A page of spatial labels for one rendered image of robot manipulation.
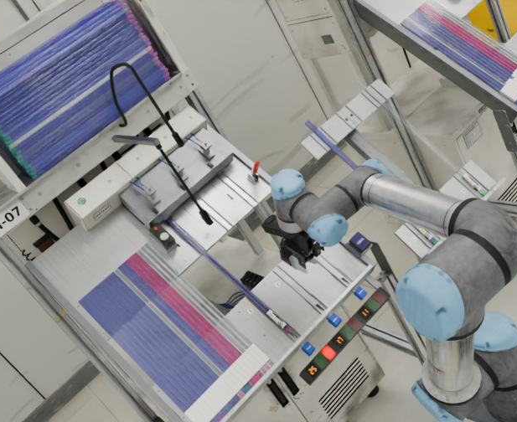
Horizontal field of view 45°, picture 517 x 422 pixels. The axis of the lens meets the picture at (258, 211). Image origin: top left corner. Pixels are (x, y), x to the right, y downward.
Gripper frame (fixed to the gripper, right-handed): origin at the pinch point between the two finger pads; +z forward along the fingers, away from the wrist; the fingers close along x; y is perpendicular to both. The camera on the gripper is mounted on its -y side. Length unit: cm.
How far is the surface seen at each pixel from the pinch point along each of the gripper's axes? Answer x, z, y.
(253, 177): 16.1, 3.0, -33.3
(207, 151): 10.6, -6.2, -45.3
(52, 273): -45, 1, -53
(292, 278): 1.0, 13.4, -5.2
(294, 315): -6.5, 15.5, 2.2
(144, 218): -17.0, -2.8, -43.6
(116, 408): -56, 153, -96
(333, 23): 96, 10, -70
